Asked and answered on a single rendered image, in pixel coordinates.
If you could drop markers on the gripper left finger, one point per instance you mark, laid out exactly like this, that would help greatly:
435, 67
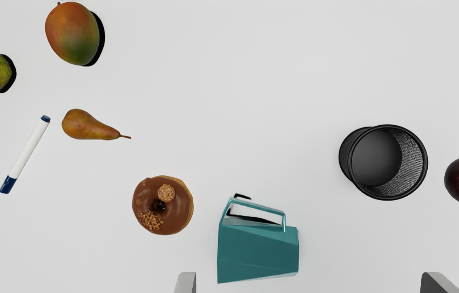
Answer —
185, 283

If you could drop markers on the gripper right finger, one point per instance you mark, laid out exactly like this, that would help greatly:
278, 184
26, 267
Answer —
436, 284

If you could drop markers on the teal faceted mug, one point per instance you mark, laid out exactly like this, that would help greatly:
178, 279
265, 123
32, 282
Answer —
255, 252

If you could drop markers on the chocolate glazed donut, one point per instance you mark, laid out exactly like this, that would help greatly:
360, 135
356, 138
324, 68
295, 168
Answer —
163, 205

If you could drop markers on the black mesh pen holder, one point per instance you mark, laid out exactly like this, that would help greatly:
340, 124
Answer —
383, 161

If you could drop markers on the brown green pear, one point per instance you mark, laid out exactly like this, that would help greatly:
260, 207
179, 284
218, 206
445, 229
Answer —
85, 126

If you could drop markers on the white marker with blue cap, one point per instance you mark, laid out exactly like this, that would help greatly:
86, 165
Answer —
25, 154

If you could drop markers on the red green mango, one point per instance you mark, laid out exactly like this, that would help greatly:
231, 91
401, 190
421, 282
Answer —
72, 33

